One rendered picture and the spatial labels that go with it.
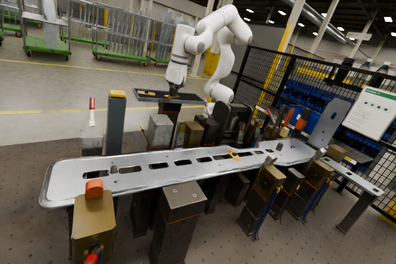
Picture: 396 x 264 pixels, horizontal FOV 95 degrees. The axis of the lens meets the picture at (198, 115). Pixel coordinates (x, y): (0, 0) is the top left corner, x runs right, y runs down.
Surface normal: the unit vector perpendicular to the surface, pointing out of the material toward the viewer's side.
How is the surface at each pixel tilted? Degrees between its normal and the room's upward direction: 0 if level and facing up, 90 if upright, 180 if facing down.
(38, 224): 0
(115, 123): 90
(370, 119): 90
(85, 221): 0
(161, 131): 90
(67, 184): 0
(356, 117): 90
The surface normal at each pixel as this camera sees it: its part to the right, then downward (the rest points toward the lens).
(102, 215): 0.24, -0.90
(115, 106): 0.46, 0.44
